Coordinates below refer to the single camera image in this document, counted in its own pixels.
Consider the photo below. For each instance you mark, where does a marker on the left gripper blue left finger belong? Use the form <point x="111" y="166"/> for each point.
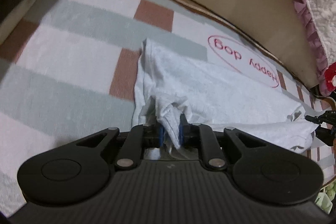
<point x="153" y="135"/>

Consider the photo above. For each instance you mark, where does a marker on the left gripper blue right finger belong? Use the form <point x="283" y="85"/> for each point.
<point x="188" y="133"/>

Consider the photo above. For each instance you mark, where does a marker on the light grey cat-face t-shirt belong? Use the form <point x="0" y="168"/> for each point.
<point x="168" y="85"/>

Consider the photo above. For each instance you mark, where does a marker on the light green garment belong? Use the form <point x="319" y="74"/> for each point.
<point x="326" y="198"/>

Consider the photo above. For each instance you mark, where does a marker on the checkered pastel floor rug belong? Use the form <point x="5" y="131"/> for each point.
<point x="68" y="70"/>

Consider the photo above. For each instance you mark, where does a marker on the off-white bottom folded garment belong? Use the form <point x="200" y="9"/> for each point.
<point x="14" y="17"/>

